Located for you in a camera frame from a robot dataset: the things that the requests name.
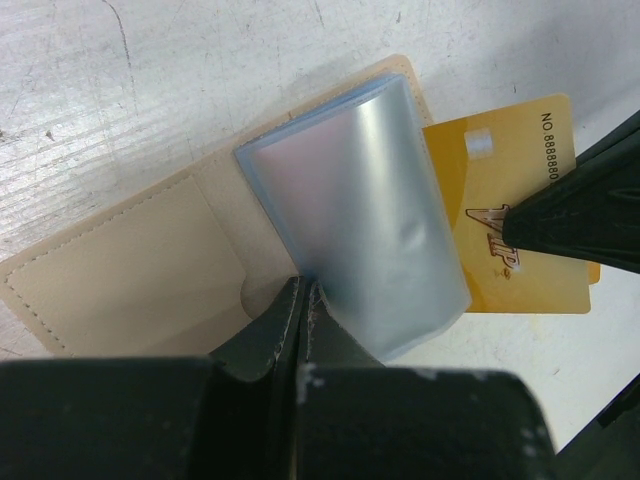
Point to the gold VIP card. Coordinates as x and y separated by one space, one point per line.
488 163

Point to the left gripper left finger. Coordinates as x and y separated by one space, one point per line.
224 415

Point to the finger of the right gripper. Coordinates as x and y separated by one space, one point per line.
592 212

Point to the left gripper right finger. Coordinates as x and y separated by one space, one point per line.
360 419

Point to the beige leather card holder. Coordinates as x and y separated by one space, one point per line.
339 191

